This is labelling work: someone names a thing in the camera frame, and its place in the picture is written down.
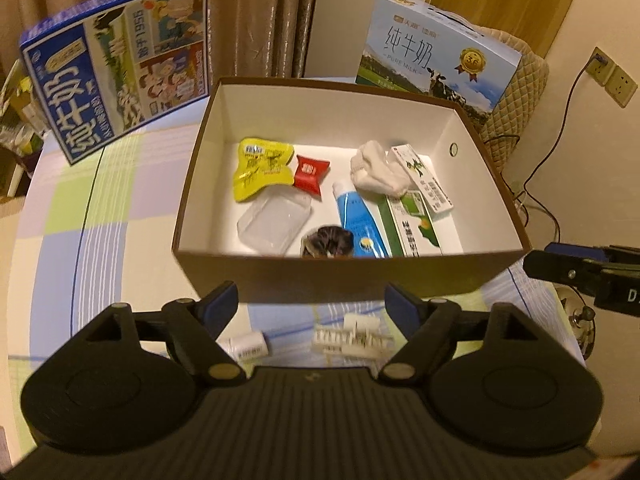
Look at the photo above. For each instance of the clear plastic container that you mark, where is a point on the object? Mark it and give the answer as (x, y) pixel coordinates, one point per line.
(272, 220)

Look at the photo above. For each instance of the white wall socket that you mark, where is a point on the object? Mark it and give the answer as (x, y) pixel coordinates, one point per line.
(622, 87)
(600, 62)

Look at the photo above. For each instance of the metal pot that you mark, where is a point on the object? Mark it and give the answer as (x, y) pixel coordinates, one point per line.
(582, 325)

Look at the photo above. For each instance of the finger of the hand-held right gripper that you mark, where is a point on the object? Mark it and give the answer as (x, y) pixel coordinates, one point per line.
(560, 270)
(565, 249)

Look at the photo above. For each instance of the yellow snack packet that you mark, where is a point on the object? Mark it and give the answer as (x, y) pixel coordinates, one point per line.
(260, 165)

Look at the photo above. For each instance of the small white box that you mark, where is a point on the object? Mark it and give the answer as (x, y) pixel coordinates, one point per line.
(247, 347)

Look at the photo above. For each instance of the white ointment box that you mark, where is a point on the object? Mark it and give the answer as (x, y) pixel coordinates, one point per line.
(425, 180)

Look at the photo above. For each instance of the brown curtain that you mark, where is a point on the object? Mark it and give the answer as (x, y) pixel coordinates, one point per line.
(250, 10)

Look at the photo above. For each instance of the blue tube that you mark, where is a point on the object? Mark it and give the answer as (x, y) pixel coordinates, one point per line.
(355, 215)

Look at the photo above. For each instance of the quilted beige chair cover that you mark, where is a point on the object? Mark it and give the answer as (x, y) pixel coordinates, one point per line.
(520, 100)

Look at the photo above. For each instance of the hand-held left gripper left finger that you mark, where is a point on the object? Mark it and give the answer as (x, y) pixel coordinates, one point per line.
(225, 302)

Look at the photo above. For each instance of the white plastic clip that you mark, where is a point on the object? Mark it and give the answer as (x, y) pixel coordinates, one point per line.
(350, 340)

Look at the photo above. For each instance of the light blue milk carton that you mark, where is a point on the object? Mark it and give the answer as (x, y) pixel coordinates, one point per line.
(425, 45)

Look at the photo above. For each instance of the red snack packet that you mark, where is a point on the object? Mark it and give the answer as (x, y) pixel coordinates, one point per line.
(310, 175)

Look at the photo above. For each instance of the brown cardboard box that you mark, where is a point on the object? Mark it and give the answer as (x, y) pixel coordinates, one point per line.
(325, 280)

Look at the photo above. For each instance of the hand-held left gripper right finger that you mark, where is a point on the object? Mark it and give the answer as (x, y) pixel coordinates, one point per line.
(402, 305)

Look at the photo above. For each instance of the green and white box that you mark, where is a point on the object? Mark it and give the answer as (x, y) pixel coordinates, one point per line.
(415, 230)

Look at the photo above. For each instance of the dark hair scrunchie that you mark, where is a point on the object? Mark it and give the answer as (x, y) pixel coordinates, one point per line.
(327, 242)

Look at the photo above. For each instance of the white cloth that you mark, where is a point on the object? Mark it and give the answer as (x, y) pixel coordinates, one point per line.
(375, 170)

